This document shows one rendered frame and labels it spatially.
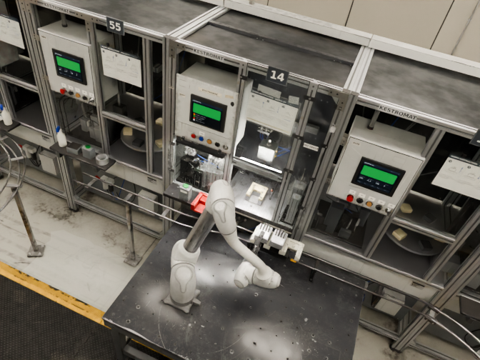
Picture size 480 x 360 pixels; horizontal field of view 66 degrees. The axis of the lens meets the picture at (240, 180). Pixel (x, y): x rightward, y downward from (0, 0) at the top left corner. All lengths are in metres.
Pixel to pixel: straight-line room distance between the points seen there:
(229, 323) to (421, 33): 4.47
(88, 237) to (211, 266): 1.50
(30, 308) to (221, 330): 1.65
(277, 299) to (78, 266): 1.84
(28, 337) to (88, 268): 0.68
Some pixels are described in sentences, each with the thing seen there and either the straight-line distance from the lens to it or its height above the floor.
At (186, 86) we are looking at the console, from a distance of 2.42.
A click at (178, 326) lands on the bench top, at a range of 2.49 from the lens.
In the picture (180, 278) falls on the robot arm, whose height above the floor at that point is 0.95.
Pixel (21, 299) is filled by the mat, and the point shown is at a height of 0.01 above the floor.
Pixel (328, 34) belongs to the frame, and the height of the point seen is 2.04.
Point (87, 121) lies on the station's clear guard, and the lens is 3.17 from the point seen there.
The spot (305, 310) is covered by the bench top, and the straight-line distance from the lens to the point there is 2.68.
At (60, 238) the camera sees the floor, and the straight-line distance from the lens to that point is 3.88.
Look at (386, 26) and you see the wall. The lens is 5.69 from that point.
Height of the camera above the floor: 2.91
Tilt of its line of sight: 41 degrees down
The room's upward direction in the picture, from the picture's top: 10 degrees clockwise
